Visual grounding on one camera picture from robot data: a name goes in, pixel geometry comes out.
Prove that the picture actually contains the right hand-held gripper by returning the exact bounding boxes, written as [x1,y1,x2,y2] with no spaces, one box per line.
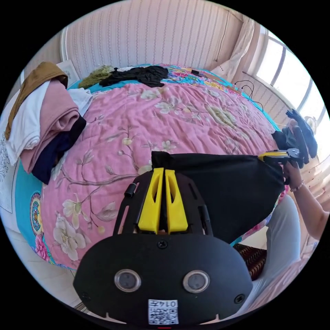
[257,109,318,168]

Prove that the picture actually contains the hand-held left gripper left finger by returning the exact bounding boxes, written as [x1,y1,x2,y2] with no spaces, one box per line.
[137,167,164,232]

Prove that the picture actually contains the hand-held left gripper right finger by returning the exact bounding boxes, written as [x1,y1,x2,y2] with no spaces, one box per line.
[165,169,188,232]

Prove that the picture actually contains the black long pants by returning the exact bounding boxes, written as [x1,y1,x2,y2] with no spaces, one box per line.
[151,151,286,244]

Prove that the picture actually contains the person's right forearm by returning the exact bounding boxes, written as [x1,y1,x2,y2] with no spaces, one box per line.
[290,180,330,241]

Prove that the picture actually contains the person's right hand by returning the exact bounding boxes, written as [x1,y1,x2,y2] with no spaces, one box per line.
[283,118,305,192]

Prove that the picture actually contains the person's body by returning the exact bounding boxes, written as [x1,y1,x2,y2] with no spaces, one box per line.
[232,193,330,319]

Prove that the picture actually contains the window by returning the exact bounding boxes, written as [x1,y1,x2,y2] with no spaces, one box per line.
[254,30,327,162]

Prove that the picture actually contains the bed with pink floral quilt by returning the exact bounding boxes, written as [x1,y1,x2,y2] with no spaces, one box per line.
[14,63,287,271]

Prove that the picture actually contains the brown striped seat cushion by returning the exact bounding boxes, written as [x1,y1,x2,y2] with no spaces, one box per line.
[233,243,267,282]

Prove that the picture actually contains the pale sheer curtain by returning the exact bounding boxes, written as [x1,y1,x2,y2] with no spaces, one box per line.
[210,14,256,79]

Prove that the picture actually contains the pile of clothes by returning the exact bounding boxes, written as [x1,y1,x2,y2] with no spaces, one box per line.
[0,61,94,215]
[78,65,169,89]

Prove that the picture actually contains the black cable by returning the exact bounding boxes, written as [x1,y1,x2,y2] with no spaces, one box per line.
[234,80,264,112]

